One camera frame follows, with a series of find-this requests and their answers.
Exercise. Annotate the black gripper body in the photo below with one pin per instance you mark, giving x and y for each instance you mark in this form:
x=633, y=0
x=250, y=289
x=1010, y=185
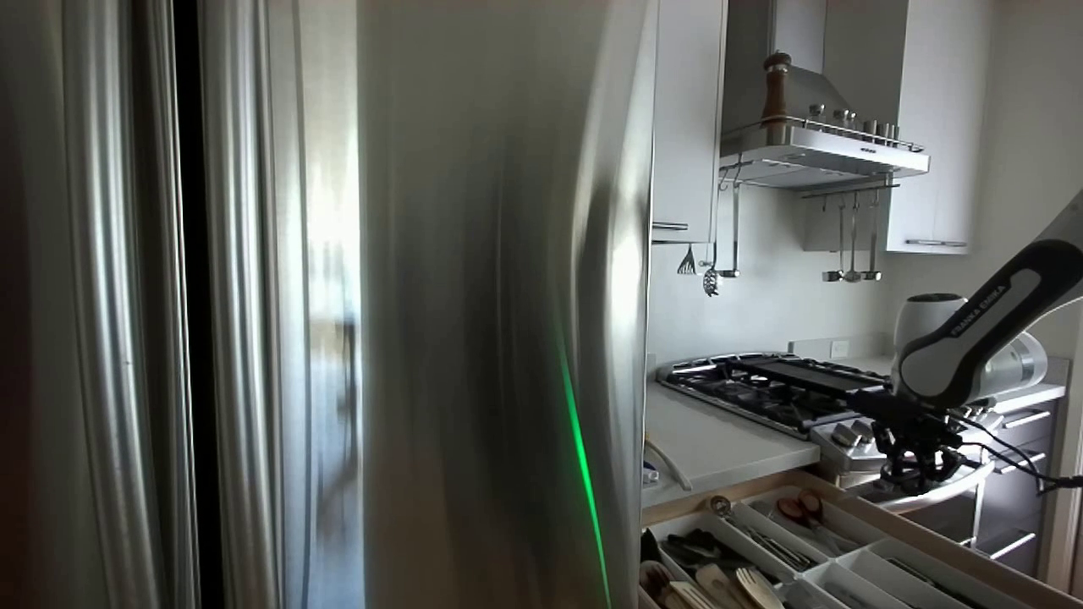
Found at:
x=923, y=443

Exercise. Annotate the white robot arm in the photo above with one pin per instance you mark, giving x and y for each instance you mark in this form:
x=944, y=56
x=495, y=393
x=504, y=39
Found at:
x=935, y=372

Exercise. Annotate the wooden kitchen drawer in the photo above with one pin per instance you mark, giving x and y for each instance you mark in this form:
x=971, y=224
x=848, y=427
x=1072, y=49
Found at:
x=665, y=588

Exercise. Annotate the white drawer organizer tray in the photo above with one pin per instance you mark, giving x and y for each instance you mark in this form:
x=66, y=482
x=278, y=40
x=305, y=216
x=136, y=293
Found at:
x=745, y=553

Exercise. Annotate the black gas stove top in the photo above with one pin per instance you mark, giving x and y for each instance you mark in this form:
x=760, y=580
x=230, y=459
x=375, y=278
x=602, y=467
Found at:
x=777, y=391

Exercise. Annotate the white upper cabinet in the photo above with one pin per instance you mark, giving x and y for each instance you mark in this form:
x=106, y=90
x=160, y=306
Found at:
x=944, y=102

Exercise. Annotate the wooden pepper mill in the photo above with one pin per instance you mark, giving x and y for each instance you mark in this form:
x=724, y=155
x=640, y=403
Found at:
x=777, y=94

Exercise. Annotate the stainless steel range hood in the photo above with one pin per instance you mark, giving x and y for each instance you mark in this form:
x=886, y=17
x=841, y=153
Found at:
x=844, y=94

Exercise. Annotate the stainless steel refrigerator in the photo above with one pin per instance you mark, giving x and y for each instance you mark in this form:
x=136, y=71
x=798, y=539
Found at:
x=327, y=301

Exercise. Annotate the orange handled scissors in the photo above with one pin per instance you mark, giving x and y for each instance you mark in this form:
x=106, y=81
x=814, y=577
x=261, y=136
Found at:
x=800, y=509

